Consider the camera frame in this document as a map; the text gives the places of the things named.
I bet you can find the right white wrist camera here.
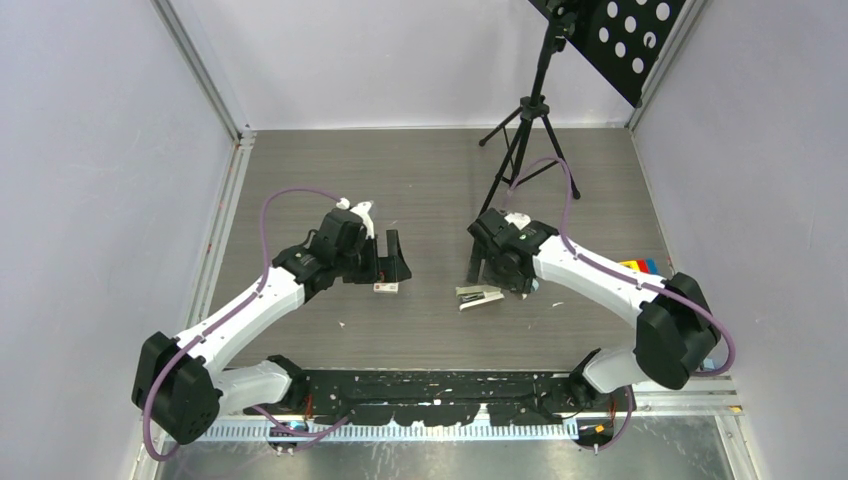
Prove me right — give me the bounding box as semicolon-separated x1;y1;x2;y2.
504;212;532;231

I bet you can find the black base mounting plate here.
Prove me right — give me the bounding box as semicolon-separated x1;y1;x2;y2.
245;368;637;429

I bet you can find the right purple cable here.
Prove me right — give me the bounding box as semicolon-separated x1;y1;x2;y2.
500;156;737;379

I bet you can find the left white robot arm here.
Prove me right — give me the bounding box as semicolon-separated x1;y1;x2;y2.
131;202;412;445

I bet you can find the black perforated panel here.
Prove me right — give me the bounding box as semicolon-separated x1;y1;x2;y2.
530;0;686;108

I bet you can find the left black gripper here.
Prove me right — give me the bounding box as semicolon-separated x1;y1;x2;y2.
334;230;410;284

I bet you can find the colourful block toy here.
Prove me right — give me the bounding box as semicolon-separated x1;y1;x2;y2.
621;258;659;275

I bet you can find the purple cable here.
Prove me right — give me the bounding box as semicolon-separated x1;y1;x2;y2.
500;156;737;379
141;186;352;462

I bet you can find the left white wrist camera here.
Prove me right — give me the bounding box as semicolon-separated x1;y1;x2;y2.
336;197;376;239

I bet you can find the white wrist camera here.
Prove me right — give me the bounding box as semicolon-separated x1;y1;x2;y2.
336;197;376;239
504;212;532;231

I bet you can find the black tripod stand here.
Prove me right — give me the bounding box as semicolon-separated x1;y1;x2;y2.
478;0;580;214

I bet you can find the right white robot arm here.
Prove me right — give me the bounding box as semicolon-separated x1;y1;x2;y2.
468;208;722;411

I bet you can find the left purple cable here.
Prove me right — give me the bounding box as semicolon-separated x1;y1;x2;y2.
141;186;352;462

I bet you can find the aluminium frame rail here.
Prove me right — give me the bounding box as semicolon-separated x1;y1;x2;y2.
150;0;257;148

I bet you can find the white staple box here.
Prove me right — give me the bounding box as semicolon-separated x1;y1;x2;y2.
373;282;399;294

